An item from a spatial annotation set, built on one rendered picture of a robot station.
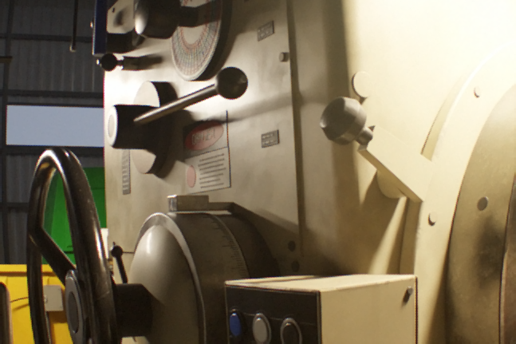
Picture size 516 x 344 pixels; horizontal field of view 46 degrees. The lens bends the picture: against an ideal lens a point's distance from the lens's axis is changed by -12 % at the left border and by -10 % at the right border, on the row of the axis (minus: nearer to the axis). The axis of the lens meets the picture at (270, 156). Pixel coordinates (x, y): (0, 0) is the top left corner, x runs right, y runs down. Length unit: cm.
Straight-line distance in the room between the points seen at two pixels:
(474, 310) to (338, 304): 19
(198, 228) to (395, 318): 28
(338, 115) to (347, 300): 16
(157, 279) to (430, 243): 29
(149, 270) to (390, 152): 30
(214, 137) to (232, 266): 21
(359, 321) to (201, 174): 43
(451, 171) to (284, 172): 18
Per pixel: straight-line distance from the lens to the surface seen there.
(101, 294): 56
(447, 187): 68
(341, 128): 56
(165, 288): 71
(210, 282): 68
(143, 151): 104
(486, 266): 63
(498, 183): 65
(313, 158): 67
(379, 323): 52
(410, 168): 62
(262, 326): 55
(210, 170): 86
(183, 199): 77
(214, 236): 72
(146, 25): 86
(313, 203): 67
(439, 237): 66
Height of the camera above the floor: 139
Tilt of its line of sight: 6 degrees up
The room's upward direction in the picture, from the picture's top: 3 degrees counter-clockwise
